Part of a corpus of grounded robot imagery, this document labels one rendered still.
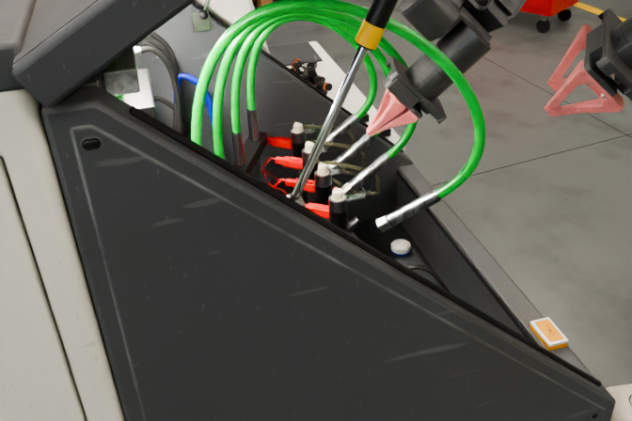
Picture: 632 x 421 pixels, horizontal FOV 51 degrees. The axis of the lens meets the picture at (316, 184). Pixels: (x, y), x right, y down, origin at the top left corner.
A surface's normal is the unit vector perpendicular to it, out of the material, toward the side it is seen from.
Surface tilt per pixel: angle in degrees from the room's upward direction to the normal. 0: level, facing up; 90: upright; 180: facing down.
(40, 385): 90
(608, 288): 0
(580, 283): 0
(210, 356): 90
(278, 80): 90
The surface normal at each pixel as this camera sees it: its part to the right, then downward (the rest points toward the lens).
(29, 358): 0.27, 0.48
